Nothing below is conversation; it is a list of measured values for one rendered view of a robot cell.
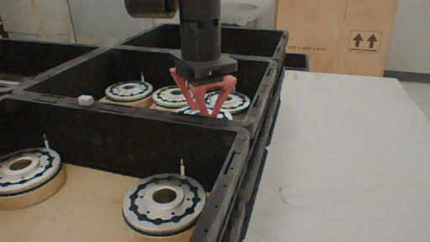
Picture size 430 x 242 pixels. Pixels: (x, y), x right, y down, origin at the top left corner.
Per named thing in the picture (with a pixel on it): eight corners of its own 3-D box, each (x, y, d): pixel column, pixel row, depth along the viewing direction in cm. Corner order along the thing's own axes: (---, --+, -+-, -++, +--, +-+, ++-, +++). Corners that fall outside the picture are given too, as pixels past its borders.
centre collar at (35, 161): (48, 160, 46) (47, 156, 46) (23, 181, 42) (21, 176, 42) (20, 155, 47) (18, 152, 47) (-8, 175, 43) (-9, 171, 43)
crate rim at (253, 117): (277, 71, 67) (278, 60, 66) (251, 143, 42) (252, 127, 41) (111, 55, 77) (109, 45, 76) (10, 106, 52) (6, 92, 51)
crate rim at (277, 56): (289, 39, 93) (290, 30, 92) (277, 71, 67) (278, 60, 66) (163, 29, 103) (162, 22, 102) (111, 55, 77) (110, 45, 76)
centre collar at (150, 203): (191, 191, 40) (191, 186, 40) (175, 218, 36) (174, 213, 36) (156, 182, 42) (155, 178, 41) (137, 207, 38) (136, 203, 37)
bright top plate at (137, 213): (217, 185, 42) (217, 181, 42) (186, 244, 34) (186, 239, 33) (149, 170, 45) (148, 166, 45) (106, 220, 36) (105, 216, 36)
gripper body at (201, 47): (196, 82, 42) (194, 25, 39) (168, 62, 50) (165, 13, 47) (238, 74, 45) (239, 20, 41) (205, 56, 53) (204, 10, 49)
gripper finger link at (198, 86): (196, 134, 46) (193, 72, 42) (177, 115, 52) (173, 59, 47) (236, 123, 49) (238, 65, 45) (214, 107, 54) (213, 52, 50)
